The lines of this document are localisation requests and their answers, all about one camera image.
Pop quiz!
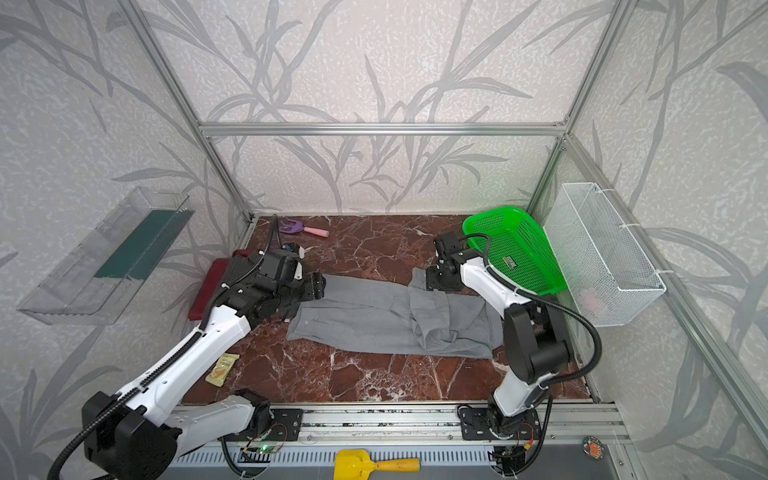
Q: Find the yellow toy shovel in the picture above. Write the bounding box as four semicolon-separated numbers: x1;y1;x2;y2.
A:
333;450;421;480

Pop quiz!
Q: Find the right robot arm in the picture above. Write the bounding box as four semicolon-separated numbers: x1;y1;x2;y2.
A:
426;248;573;440

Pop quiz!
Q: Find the green snack packet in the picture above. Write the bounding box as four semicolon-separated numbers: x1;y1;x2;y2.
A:
205;353;240;388

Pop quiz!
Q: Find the purple pink toy rake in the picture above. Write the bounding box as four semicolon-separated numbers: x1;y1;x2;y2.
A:
279;218;330;238

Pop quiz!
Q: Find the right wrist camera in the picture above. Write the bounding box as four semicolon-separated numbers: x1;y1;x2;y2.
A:
433;232;464;264

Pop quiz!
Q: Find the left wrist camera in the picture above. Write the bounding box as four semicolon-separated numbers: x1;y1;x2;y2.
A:
282;242;305;282

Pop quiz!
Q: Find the round green red badge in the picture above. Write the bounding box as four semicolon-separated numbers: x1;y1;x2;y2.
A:
582;436;605;460

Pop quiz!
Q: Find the clear plastic wall bin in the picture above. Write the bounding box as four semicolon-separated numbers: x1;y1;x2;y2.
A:
17;187;195;326

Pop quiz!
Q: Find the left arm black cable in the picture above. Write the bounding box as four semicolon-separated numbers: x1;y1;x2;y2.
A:
46;214;283;480

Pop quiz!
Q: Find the white wire wall basket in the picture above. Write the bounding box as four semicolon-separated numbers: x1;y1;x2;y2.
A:
544;182;666;327

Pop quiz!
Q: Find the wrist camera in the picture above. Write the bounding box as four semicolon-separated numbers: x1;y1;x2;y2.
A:
282;242;305;282
433;232;464;264

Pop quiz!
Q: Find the dark striped folded shirt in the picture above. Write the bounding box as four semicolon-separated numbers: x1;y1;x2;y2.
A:
214;251;271;305

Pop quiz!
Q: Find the pink object in wire basket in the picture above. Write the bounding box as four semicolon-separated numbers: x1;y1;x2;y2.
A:
579;288;607;317

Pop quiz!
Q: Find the grey long sleeve shirt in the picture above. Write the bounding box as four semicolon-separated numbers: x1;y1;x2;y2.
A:
286;268;503;359

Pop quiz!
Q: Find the green plastic basket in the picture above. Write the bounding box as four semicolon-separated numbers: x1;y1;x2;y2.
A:
462;206;567;296

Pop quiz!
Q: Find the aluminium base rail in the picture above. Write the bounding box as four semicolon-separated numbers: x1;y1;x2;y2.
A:
149;400;631;448

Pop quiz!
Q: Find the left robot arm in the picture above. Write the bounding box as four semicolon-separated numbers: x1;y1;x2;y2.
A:
78;243;326;479

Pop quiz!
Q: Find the maroon folded shirt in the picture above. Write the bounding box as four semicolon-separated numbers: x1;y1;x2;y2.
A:
187;249;255;321

